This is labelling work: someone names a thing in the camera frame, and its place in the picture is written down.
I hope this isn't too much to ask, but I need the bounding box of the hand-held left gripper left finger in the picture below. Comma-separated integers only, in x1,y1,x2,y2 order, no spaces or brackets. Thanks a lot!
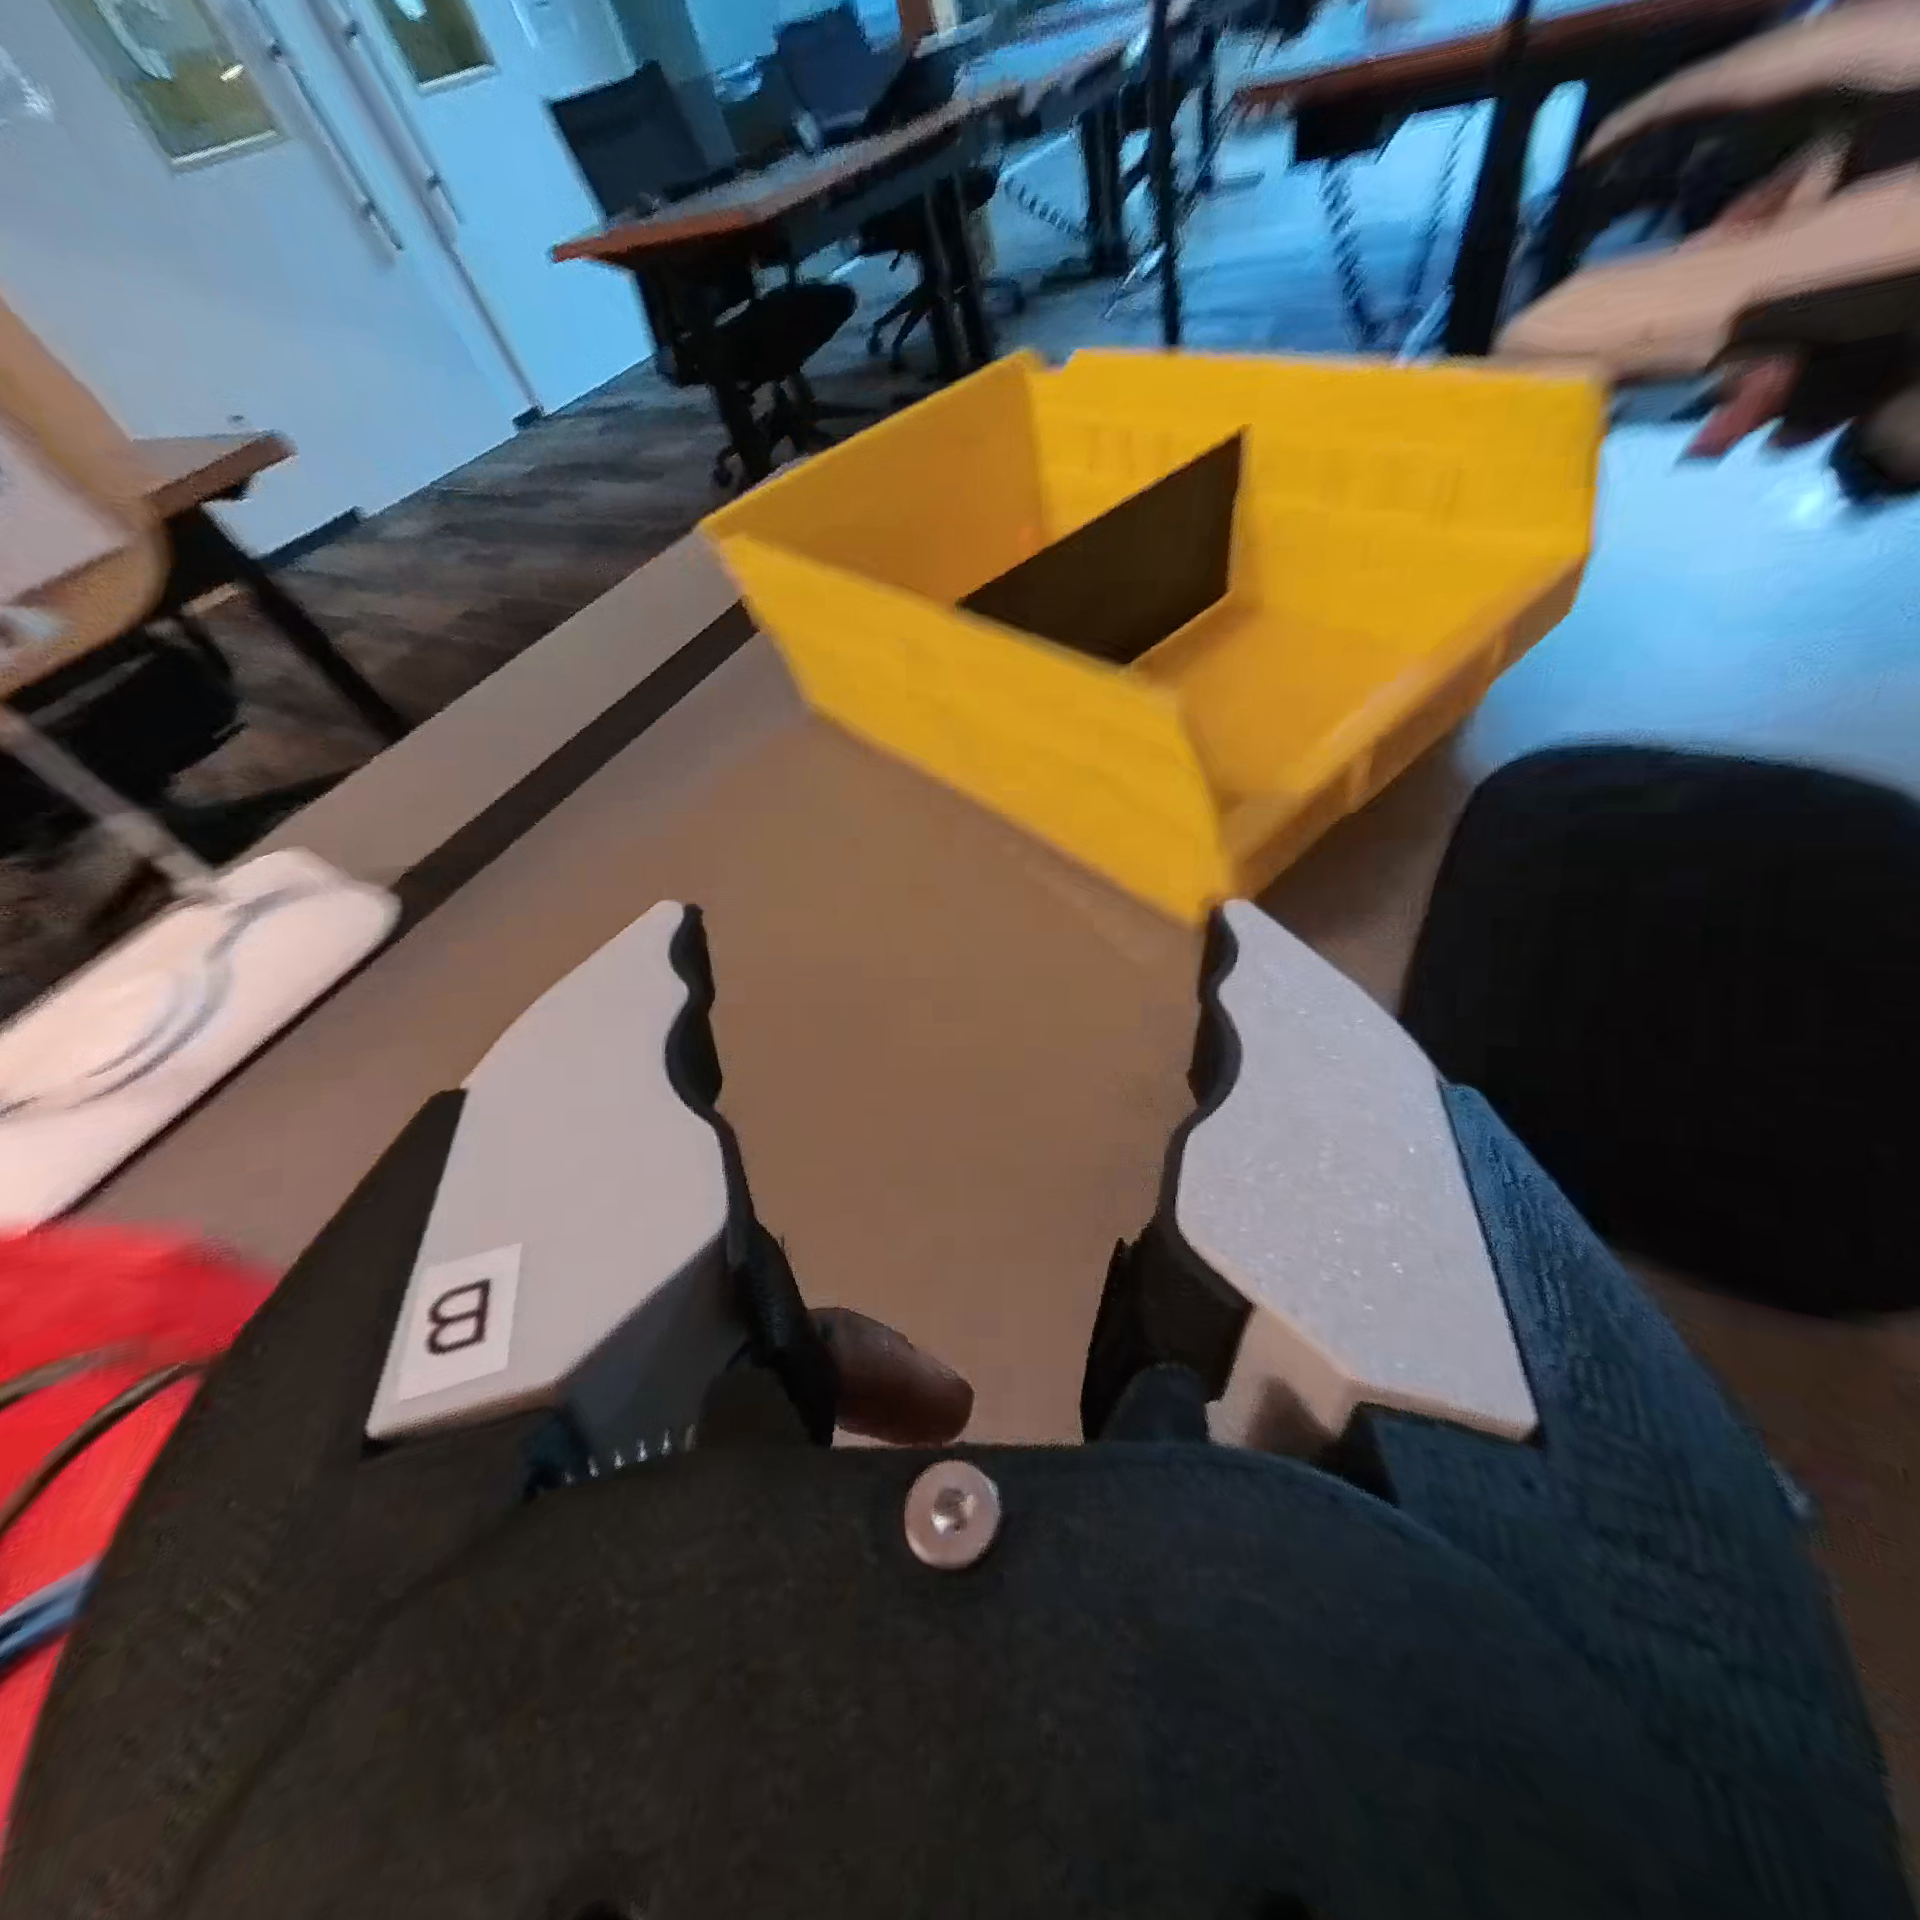
364,896,841,1450

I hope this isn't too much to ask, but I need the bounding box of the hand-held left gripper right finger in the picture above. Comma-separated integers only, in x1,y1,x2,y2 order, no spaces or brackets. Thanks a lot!
1080,896,1542,1460

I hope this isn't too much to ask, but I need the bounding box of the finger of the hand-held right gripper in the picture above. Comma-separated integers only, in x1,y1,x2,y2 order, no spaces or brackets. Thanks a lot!
1497,162,1920,379
1583,0,1920,170

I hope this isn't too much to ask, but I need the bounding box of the red plastic bin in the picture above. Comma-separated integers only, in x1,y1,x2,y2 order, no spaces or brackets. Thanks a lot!
0,1217,290,1779

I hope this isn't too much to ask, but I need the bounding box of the person's left hand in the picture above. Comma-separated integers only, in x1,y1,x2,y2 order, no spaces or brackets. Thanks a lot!
817,1307,979,1447

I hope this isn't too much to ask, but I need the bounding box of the long background desk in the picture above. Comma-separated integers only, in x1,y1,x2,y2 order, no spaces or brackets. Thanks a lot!
1242,0,1803,353

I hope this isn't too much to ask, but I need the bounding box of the black round object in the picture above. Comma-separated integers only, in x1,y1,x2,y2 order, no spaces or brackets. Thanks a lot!
1398,743,1920,1320

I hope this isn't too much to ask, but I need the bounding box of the white paper sheet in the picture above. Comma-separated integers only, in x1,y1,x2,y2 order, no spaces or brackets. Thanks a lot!
0,845,409,1236

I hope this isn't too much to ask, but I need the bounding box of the yellow plastic bin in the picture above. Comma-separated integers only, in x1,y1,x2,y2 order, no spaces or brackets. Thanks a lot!
698,347,1614,927

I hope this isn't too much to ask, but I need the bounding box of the black bin divider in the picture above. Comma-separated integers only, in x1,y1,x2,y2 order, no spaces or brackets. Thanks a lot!
957,429,1250,665

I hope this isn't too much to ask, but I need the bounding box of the grey side table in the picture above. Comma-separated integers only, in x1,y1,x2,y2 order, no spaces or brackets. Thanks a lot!
0,428,410,743

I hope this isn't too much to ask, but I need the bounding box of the black office chair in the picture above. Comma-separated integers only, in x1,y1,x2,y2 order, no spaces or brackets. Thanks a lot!
546,59,740,219
702,277,860,489

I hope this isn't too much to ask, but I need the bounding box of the brown-topped desk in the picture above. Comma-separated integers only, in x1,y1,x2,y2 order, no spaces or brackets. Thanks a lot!
548,35,1151,384

